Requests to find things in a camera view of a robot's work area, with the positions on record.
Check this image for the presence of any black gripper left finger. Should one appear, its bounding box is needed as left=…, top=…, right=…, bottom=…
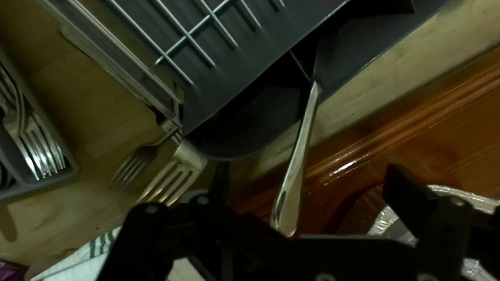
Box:
left=97, top=160, right=316, bottom=281

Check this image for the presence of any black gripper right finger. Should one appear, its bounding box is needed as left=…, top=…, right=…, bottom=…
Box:
left=383, top=162, right=500, bottom=281

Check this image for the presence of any steel table knife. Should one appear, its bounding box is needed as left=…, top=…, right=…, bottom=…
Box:
left=269, top=79, right=322, bottom=238

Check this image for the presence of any grey dish rack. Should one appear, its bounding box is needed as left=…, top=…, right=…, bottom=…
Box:
left=41, top=0, right=451, bottom=160

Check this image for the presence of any aluminium foil tray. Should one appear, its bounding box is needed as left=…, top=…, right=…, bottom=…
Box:
left=365, top=182, right=500, bottom=281

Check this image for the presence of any striped dish towel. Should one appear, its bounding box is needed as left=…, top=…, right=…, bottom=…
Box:
left=30, top=226, right=138, bottom=281

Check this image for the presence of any dark wooden table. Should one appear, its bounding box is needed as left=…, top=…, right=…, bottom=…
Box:
left=229, top=45, right=500, bottom=238

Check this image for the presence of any grey cutlery tray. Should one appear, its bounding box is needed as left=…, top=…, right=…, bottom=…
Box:
left=0, top=48, right=82, bottom=206

